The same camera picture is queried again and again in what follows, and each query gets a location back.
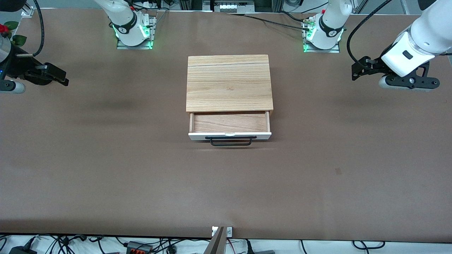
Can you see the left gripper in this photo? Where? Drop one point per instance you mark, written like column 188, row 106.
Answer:
column 375, row 66

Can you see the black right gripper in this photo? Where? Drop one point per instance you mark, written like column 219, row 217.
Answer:
column 18, row 67

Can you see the light wooden cabinet box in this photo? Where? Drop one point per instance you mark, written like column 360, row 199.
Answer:
column 229, row 84

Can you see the wooden drawer with white front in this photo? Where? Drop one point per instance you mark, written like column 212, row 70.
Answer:
column 229, row 123

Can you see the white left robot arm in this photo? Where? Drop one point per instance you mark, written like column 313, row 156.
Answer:
column 332, row 21

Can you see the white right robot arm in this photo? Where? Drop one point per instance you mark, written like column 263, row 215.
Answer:
column 127, row 21

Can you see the red rose with green leaves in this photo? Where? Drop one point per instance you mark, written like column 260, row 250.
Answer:
column 3, row 29

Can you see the silver device with white connectors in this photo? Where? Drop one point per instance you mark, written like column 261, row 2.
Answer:
column 229, row 6

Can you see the black power plug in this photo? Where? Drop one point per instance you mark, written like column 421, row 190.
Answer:
column 22, row 249

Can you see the brown table mat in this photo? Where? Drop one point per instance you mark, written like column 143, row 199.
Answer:
column 226, row 190

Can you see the black orange power adapter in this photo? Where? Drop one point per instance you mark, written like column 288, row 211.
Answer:
column 138, row 247

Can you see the silver table corner bracket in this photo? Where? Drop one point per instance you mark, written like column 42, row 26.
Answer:
column 27, row 11

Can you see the silver table edge bracket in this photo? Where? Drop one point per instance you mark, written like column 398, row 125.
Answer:
column 229, row 231

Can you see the grey camera mount beam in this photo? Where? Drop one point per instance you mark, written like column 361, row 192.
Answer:
column 216, row 243

